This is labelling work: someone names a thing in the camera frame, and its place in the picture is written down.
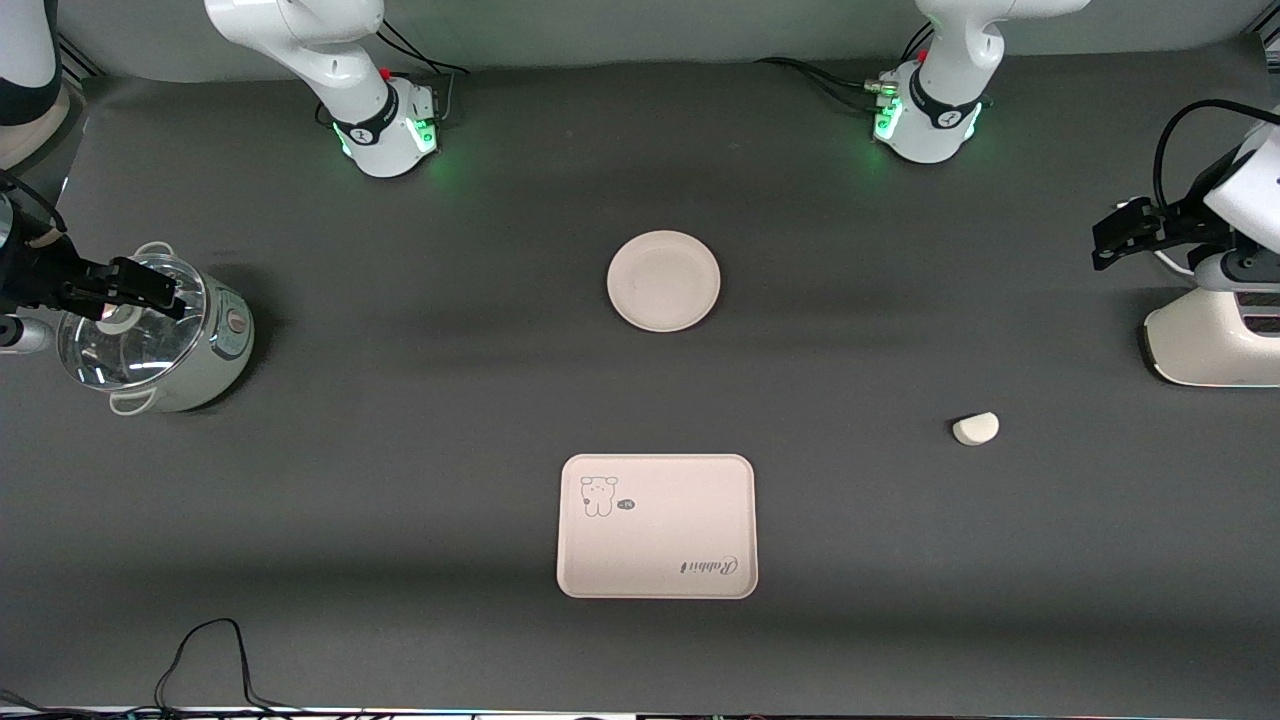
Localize white steamed bun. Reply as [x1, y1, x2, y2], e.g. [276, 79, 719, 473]
[951, 410, 1001, 447]

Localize round cream plate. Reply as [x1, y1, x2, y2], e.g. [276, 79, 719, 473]
[606, 230, 722, 334]

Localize cream rectangular rabbit tray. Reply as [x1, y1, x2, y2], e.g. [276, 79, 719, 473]
[556, 453, 760, 600]

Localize glass cooker lid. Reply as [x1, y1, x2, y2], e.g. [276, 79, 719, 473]
[58, 252, 210, 392]

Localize pale green rice cooker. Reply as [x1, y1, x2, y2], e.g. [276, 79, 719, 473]
[58, 241, 256, 416]

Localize cream toaster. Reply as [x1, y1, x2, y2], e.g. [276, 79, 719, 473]
[1142, 274, 1280, 389]

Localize dark grey table mat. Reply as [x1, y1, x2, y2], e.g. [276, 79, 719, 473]
[0, 40, 1280, 717]

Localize white toaster power cord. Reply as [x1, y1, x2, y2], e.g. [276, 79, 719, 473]
[1114, 196, 1212, 287]

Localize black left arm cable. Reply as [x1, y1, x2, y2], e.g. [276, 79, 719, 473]
[1152, 99, 1280, 213]

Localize black left base cables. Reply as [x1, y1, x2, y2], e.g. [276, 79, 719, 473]
[753, 24, 939, 117]

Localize black base cables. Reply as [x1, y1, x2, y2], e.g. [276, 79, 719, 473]
[374, 18, 472, 127]
[753, 24, 939, 117]

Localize black right base cables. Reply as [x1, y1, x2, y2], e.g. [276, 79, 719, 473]
[374, 18, 472, 127]

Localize black floor-edge cable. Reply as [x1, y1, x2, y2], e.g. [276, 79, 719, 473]
[0, 617, 336, 720]

